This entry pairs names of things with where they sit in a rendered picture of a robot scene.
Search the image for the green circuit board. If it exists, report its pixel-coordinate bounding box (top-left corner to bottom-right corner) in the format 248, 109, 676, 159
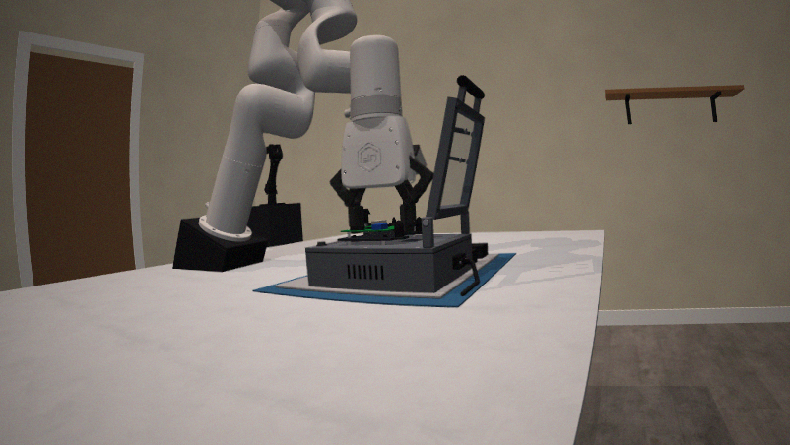
341, 220, 395, 232

